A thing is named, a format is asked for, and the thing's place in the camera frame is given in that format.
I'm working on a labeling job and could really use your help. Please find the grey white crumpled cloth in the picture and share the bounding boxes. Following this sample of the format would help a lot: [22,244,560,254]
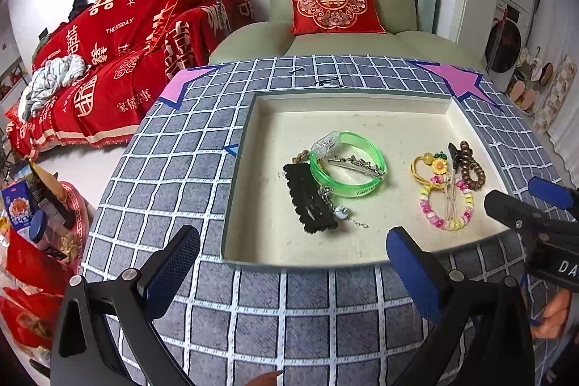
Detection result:
[18,55,86,121]

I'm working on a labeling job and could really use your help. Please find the red gift bags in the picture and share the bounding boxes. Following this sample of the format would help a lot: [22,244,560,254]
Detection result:
[0,228,79,353]

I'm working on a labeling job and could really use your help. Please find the pink slippers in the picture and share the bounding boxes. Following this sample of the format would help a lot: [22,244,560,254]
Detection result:
[508,79,537,114]

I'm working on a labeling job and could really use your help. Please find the blue lid jar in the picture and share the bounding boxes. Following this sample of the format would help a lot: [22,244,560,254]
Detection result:
[29,209,51,246]

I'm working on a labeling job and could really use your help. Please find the grey grid tablecloth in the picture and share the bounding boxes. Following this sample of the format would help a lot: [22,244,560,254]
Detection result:
[81,55,579,386]

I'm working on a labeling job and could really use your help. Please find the silver chain with pearl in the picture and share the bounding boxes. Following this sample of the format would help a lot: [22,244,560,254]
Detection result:
[317,184,370,230]

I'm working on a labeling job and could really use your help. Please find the cream rectangular tray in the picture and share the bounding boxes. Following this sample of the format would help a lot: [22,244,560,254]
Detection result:
[221,91,530,270]

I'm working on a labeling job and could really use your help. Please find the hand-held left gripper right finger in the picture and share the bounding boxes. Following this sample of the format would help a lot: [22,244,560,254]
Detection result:
[385,226,537,386]

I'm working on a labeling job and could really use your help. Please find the person's right hand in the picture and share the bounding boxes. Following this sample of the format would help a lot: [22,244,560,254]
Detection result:
[531,289,573,342]

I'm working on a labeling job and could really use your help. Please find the pastel bead bracelet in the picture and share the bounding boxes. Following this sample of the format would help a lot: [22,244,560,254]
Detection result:
[418,177,475,231]

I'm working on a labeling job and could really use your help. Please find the red covered sofa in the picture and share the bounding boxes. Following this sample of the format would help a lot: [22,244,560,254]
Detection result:
[4,0,257,161]

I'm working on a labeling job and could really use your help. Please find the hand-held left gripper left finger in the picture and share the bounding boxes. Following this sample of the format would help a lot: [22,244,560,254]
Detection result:
[50,225,201,386]

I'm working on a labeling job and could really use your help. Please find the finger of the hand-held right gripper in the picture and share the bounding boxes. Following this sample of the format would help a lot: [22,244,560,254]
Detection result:
[527,177,579,225]
[484,190,550,239]

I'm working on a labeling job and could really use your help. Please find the green translucent bangle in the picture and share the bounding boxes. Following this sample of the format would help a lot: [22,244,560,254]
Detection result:
[309,132,387,199]

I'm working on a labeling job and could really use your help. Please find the black scalloped hair clip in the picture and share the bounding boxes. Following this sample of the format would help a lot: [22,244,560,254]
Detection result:
[283,162,341,237]

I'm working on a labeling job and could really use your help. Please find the gold bobby pins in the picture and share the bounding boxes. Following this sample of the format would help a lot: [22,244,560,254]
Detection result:
[440,175,458,220]

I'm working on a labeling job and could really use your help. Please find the dark cloth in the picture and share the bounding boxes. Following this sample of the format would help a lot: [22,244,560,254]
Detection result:
[68,0,89,24]

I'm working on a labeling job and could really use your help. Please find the person's left hand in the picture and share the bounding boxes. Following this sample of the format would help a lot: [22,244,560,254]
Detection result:
[246,370,284,386]

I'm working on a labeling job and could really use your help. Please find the clear plastic hair clip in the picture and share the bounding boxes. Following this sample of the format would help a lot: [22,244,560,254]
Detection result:
[310,132,347,161]

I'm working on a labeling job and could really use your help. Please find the blue printed box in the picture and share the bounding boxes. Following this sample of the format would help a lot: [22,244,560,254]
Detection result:
[0,182,35,234]

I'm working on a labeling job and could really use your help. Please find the brown spiral hair tie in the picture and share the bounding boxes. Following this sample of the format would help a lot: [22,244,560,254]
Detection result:
[454,141,487,192]

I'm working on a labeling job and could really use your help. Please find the silver hair pin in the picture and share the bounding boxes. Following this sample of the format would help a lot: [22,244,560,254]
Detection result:
[326,155,386,179]

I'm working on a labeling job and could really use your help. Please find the red cushion gold trim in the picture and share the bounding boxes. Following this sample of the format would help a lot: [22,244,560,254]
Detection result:
[145,0,216,53]

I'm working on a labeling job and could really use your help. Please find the yellow sunflower hair tie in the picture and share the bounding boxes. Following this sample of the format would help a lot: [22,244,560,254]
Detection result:
[410,150,453,190]

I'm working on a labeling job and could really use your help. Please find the red cushion gold medallion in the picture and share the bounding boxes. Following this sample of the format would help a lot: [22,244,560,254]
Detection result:
[284,0,388,36]

